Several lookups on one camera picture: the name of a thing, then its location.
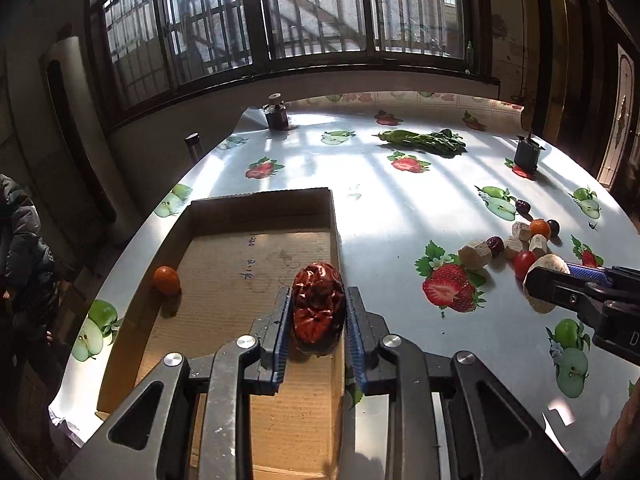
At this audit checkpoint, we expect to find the barred window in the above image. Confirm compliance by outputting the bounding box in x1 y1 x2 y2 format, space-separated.
87 0 501 126

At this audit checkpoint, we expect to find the fruit-printed tablecloth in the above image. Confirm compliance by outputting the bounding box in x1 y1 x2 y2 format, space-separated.
47 91 640 476

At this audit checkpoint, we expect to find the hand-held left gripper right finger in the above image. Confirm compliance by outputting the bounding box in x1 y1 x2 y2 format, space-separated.
345 286 583 480

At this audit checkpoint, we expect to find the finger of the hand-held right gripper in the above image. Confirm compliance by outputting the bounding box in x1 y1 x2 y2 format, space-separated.
567 264 618 286
526 265 611 322

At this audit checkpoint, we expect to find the dark jar with round lid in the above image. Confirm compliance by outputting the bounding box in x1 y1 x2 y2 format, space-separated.
263 92 291 131

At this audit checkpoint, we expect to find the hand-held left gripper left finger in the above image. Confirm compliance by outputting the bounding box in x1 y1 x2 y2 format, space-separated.
60 286 296 480

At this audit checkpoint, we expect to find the black clamp far right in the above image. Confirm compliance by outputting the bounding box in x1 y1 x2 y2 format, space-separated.
514 135 546 171

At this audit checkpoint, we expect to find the large round beige food chunk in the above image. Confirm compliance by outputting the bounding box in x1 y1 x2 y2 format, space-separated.
522 254 571 315

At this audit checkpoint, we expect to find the tiny orange kumquat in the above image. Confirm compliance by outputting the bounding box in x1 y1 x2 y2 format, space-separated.
153 266 181 296

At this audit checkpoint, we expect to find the red cherry tomato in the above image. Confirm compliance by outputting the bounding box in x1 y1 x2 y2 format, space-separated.
514 251 537 281

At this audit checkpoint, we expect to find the green leafy vegetable bunch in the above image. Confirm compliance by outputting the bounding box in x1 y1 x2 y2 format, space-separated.
375 129 468 157

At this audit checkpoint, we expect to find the person's right forearm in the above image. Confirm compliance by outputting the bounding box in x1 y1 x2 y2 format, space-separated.
600 395 640 473

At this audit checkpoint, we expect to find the shallow cardboard box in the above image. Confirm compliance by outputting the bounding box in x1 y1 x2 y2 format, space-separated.
95 187 348 480

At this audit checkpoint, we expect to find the white standing air conditioner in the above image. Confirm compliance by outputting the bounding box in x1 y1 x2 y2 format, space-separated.
40 37 126 241

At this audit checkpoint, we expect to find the large wrinkled red date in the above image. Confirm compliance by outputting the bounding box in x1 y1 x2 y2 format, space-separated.
291 261 347 358

